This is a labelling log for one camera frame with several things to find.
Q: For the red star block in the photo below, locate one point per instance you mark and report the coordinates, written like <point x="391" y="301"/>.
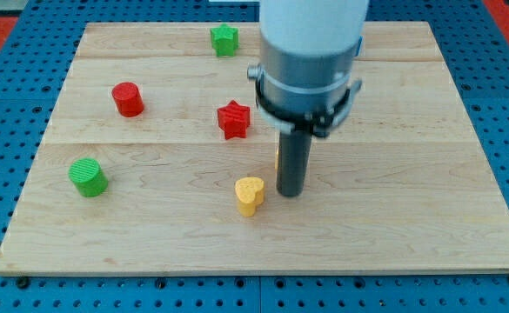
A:
<point x="234" y="119"/>

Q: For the red cylinder block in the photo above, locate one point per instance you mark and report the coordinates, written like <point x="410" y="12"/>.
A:
<point x="127" y="98"/>

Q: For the green cylinder block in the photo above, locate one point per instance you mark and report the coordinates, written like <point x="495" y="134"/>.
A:
<point x="88" y="177"/>

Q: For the light wooden board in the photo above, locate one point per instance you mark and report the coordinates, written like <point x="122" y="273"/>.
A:
<point x="401" y="187"/>

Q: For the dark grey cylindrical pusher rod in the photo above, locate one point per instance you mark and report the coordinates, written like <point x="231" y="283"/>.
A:
<point x="293" y="156"/>

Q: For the green star block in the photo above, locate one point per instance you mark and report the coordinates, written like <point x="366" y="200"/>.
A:
<point x="224" y="40"/>

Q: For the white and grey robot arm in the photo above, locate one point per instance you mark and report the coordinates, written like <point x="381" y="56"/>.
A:
<point x="307" y="48"/>

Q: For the yellow heart block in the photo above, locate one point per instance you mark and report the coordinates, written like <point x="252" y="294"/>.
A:
<point x="250" y="193"/>

